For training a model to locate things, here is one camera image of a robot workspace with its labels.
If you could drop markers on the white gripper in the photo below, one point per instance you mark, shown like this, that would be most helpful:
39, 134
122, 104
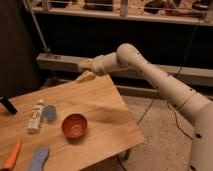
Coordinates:
95, 65

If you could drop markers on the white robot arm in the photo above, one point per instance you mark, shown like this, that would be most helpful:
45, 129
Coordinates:
193, 106

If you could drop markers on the metal stand rod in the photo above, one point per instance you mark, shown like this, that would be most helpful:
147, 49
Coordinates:
45, 47

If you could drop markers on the white glue bottle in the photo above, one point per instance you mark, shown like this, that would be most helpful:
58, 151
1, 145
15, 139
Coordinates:
34, 124

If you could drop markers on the black remote control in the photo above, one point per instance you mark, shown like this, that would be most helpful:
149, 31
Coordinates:
8, 105

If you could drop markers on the blue sponge block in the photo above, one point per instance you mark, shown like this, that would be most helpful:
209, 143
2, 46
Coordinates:
38, 160

